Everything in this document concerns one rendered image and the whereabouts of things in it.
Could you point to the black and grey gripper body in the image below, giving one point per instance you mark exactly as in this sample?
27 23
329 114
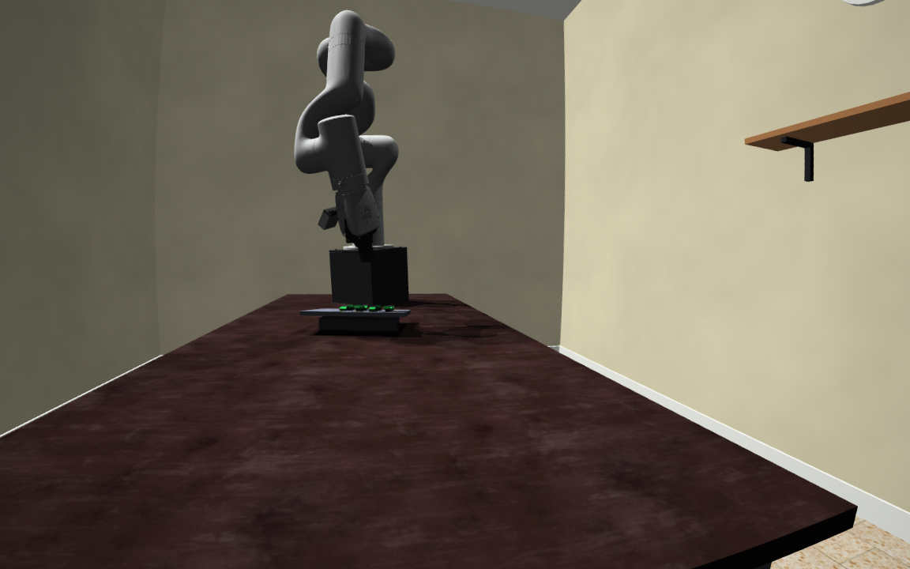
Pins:
359 209

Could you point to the grey switch panel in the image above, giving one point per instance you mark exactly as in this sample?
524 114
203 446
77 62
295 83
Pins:
357 319

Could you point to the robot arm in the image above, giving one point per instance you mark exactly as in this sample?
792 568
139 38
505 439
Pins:
327 142

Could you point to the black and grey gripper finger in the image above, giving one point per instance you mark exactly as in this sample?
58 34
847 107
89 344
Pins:
369 239
360 242

